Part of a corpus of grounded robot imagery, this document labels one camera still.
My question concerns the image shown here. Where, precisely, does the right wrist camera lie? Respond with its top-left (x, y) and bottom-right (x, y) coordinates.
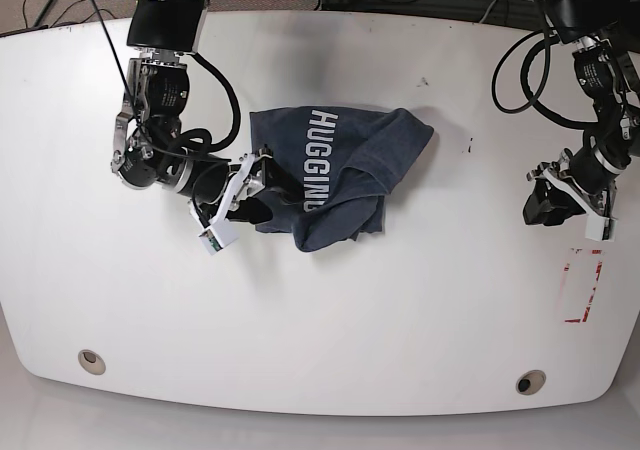
top-left (198, 220), bottom-right (239, 255)

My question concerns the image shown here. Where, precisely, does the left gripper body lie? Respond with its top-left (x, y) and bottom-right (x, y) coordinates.
top-left (527, 146), bottom-right (625, 216)

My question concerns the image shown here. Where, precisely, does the left table cable grommet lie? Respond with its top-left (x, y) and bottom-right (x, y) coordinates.
top-left (78, 349), bottom-right (106, 376)

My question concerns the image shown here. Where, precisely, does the dark blue t-shirt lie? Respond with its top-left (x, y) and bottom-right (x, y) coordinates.
top-left (250, 106), bottom-right (434, 252)

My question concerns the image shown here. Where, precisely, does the red tape rectangle marking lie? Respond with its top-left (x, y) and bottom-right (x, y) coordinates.
top-left (558, 248), bottom-right (604, 324)

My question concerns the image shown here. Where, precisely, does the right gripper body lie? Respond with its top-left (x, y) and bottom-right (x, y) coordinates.
top-left (174, 150), bottom-right (265, 229)

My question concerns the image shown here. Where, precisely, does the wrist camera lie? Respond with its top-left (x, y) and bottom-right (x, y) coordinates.
top-left (585, 214), bottom-right (617, 242)
top-left (198, 220), bottom-right (239, 255)

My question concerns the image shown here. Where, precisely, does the right table cable grommet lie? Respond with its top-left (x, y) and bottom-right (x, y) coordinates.
top-left (516, 370), bottom-right (546, 396)

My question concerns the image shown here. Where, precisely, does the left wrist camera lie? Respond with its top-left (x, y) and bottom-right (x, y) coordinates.
top-left (585, 214), bottom-right (617, 242)

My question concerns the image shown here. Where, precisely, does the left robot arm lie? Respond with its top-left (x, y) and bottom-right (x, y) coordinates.
top-left (523, 0), bottom-right (639, 230)

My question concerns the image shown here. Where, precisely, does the table cable grommet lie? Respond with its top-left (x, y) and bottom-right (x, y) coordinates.
top-left (516, 370), bottom-right (546, 396)
top-left (78, 349), bottom-right (106, 376)

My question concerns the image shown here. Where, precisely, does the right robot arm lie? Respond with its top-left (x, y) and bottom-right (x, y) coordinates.
top-left (111, 0), bottom-right (304, 228)

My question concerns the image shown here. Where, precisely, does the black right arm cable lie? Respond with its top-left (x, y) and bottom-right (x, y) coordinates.
top-left (74, 0), bottom-right (241, 211)

